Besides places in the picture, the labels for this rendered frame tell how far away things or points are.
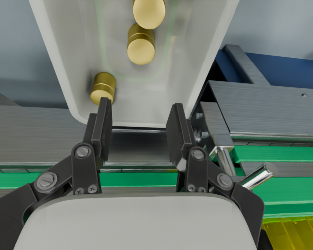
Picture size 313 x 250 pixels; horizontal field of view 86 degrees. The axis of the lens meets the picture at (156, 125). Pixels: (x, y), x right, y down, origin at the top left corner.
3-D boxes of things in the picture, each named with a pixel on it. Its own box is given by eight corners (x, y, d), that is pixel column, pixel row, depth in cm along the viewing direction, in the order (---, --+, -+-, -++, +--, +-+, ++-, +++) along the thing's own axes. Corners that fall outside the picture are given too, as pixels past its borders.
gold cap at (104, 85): (114, 92, 30) (111, 109, 27) (93, 86, 29) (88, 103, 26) (118, 76, 27) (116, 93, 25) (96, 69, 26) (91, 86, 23)
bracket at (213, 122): (181, 135, 34) (187, 167, 29) (195, 100, 27) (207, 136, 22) (197, 135, 34) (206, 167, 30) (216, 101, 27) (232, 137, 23)
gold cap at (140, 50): (127, 20, 21) (126, 35, 18) (155, 24, 22) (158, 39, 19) (127, 47, 24) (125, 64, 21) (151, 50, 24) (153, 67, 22)
